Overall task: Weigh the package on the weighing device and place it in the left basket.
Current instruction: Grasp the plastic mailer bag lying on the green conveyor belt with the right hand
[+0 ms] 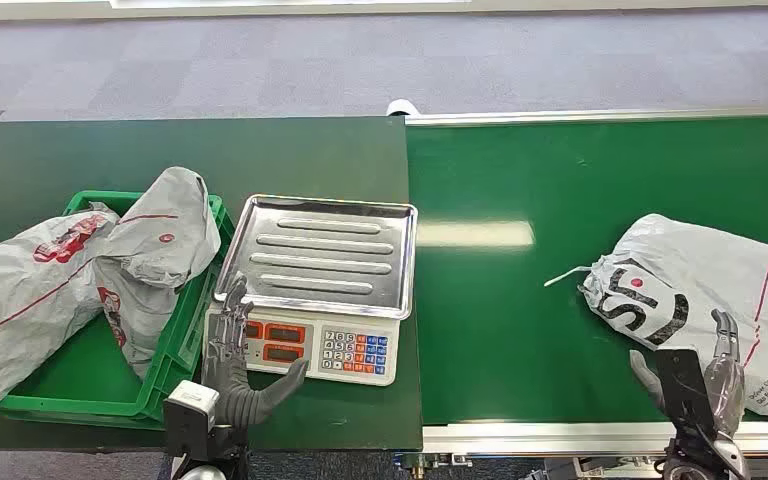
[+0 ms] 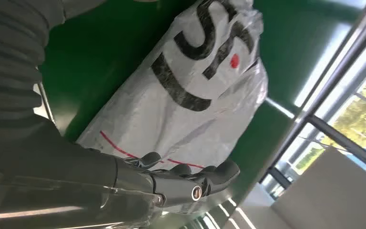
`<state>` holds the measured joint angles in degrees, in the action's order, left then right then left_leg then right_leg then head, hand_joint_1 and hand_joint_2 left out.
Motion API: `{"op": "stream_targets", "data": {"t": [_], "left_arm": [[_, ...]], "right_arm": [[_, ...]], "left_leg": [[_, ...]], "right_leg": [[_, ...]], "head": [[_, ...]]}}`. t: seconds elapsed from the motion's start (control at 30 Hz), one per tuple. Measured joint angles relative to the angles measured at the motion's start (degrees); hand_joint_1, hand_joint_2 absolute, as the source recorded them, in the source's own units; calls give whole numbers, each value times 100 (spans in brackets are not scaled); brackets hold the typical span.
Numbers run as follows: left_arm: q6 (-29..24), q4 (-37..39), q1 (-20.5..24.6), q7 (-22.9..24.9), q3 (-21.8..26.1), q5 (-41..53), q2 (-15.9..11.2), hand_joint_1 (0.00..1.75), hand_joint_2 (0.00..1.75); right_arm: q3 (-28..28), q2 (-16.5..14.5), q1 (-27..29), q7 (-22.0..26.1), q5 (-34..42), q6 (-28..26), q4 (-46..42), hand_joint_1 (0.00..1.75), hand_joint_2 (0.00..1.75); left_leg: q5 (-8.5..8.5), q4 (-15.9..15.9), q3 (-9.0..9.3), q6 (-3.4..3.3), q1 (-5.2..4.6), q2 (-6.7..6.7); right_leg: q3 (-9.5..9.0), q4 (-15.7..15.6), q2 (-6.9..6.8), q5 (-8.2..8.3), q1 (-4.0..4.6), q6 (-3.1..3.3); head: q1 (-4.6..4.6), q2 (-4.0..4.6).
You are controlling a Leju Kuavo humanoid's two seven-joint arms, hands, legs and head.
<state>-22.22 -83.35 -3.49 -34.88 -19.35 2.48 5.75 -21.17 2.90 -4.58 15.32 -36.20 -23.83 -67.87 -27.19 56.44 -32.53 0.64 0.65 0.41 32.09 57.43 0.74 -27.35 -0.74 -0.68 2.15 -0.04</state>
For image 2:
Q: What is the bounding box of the green conveyor belt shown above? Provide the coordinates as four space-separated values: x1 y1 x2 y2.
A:
39 0 366 229

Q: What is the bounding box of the white cabinet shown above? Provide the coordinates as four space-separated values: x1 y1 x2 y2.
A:
224 146 366 229

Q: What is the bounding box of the dark window frame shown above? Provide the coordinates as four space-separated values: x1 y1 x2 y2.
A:
306 114 366 177

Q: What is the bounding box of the silver conveyor side rail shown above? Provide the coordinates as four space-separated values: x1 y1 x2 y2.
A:
258 0 366 190

